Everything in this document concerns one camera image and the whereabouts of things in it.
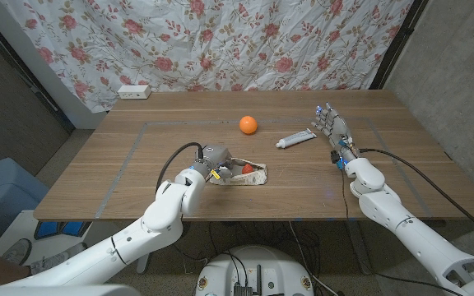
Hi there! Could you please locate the white power strip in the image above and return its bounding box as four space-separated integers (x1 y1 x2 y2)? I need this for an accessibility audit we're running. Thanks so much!
117 84 152 100

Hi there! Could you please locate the white and blue floor box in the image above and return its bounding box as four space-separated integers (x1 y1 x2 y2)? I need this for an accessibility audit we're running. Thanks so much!
0 209 94 264

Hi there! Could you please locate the grey shoe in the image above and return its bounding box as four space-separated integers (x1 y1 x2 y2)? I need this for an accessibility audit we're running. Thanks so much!
1 237 33 266

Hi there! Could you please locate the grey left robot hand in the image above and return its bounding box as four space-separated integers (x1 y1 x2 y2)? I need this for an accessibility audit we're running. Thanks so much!
193 143 235 180

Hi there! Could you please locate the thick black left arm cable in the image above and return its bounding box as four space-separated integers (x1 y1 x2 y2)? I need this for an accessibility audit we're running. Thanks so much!
154 141 204 194

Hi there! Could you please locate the blue plastic bin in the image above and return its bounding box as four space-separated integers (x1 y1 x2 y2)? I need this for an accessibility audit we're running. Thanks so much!
0 157 51 247

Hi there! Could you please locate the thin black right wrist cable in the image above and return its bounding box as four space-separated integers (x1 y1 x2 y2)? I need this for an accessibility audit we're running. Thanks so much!
339 166 350 221

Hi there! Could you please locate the white robot torso edge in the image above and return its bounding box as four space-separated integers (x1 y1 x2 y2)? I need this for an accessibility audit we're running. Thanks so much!
0 283 142 296

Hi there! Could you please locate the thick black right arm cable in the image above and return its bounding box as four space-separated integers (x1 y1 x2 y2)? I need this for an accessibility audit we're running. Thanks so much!
358 147 474 243

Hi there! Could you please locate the orange fruit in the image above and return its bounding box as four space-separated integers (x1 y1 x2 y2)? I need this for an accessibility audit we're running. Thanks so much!
239 115 259 136

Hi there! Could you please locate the grey tape outline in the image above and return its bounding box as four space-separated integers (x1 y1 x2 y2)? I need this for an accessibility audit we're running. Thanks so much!
95 117 434 219

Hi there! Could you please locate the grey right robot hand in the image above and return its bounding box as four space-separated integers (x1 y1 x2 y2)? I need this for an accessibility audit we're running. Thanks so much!
310 102 360 164

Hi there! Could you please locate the floral print backdrop curtain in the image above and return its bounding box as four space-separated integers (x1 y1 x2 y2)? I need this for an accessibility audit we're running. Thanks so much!
0 0 415 114

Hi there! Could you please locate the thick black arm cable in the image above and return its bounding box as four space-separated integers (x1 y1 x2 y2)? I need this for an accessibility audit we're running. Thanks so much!
154 141 204 194
358 147 474 243

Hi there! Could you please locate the beige patterned pen bag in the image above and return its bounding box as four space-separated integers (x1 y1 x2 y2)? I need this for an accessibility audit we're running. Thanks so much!
210 157 268 187

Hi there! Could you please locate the black backdrop pole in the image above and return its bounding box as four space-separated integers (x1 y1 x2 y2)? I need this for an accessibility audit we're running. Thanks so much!
369 0 430 90
0 7 76 132

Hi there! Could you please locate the white toothpaste tube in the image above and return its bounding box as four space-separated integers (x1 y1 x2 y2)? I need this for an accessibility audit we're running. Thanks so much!
275 127 318 150

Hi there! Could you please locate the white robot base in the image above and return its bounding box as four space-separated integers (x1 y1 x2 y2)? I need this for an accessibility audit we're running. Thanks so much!
194 245 315 296

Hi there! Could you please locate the grey table leg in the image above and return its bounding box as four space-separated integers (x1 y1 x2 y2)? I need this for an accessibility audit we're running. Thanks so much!
346 220 374 275

